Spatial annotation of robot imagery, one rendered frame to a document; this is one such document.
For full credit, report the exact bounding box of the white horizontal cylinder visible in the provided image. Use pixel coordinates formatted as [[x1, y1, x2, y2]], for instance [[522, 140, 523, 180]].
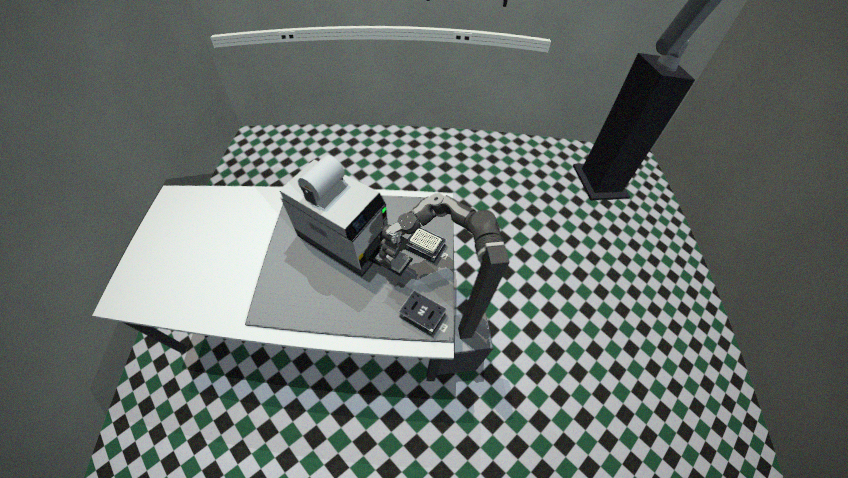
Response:
[[298, 155, 345, 201]]

